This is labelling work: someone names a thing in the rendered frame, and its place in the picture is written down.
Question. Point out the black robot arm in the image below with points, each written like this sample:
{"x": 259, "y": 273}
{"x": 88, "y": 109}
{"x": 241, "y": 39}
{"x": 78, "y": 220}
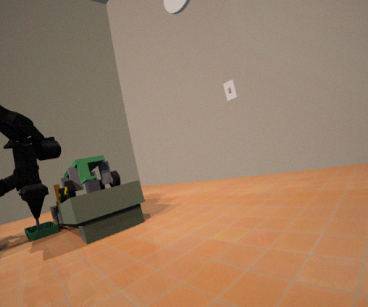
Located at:
{"x": 16, "y": 127}

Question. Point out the yellow wedge chock with orange handle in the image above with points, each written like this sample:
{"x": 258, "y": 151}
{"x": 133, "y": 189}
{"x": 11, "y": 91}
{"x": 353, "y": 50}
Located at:
{"x": 57, "y": 193}

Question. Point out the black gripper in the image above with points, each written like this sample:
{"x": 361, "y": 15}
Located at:
{"x": 32, "y": 190}

